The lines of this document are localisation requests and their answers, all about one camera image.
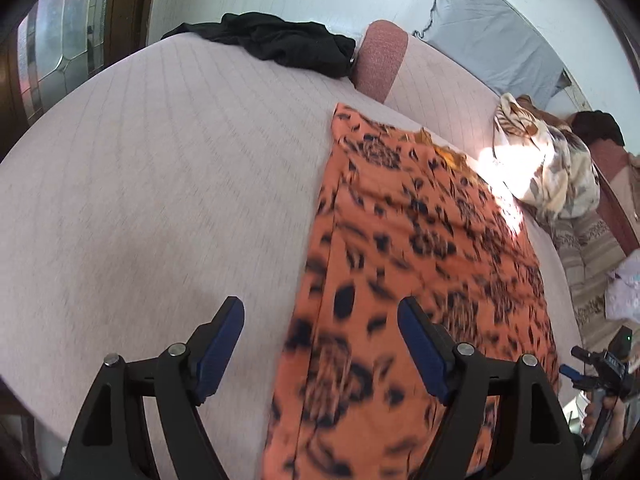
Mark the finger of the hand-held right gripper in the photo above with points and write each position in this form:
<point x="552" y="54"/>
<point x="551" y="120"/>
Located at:
<point x="585" y="353"/>
<point x="575" y="374"/>

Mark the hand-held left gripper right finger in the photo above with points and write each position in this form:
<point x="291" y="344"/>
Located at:
<point x="422" y="342"/>

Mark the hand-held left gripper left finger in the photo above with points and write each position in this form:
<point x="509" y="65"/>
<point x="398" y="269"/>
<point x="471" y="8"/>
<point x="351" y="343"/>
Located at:
<point x="220" y="340"/>

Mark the orange black floral garment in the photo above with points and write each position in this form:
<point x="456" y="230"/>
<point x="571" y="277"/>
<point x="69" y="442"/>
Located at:
<point x="400" y="270"/>

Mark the person's right hand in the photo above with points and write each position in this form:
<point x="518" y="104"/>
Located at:
<point x="616" y="430"/>

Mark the white plastic bag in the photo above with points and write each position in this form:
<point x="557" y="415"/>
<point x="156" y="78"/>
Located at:
<point x="625" y="295"/>

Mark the striped beige blanket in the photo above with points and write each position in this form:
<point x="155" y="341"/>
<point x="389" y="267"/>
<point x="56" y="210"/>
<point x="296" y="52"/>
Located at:
<point x="590" y="260"/>

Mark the cream floral cloth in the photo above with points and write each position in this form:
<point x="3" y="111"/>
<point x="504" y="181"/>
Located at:
<point x="550" y="165"/>

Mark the dark brown cloth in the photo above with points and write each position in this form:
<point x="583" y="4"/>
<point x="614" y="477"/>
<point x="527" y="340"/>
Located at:
<point x="600" y="127"/>

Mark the pink textured cushion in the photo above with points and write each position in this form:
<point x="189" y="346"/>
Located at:
<point x="380" y="60"/>

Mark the grey pillow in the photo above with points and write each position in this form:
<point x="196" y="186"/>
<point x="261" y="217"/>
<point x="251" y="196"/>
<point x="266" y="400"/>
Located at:
<point x="495" y="35"/>

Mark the stained glass door panel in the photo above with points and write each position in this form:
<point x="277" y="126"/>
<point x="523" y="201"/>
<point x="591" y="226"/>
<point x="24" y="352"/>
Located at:
<point x="65" y="40"/>

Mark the brown wooden door frame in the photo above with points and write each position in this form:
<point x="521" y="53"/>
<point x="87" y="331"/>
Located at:
<point x="132" y="5"/>

